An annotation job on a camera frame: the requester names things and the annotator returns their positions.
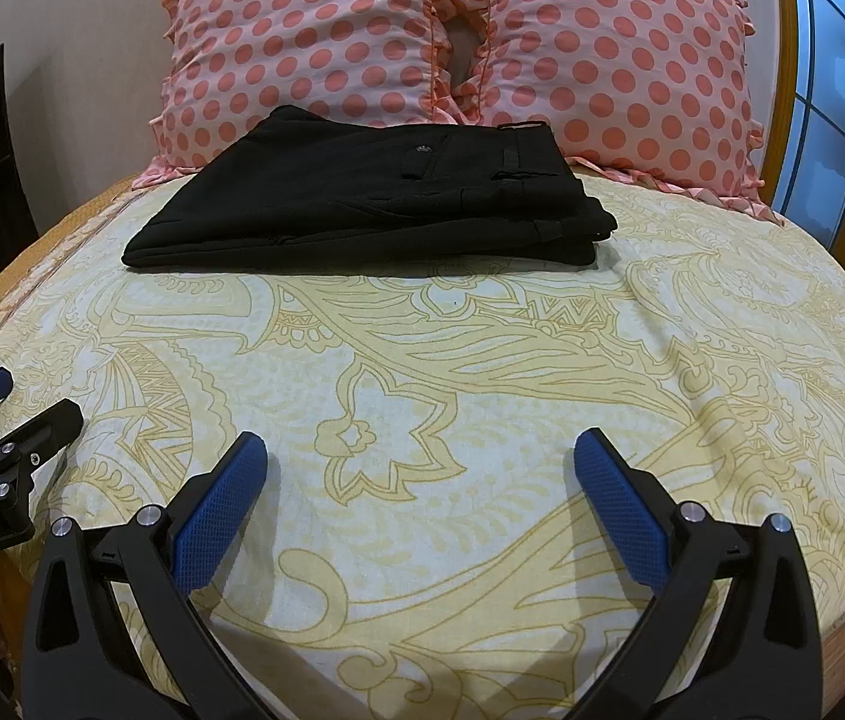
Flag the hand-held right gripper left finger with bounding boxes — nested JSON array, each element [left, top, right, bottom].
[[31, 431, 269, 720]]

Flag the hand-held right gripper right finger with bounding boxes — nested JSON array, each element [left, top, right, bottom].
[[572, 427, 822, 720]]

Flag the black pants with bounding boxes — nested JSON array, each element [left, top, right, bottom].
[[121, 105, 618, 275]]

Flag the yellow patterned bed sheet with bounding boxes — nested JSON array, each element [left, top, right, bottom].
[[0, 169, 845, 720], [0, 176, 845, 720]]

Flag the pink polka dot pillow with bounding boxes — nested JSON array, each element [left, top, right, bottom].
[[437, 0, 783, 222], [133, 0, 483, 188]]

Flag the blue glass window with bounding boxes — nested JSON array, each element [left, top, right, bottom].
[[773, 0, 845, 230]]

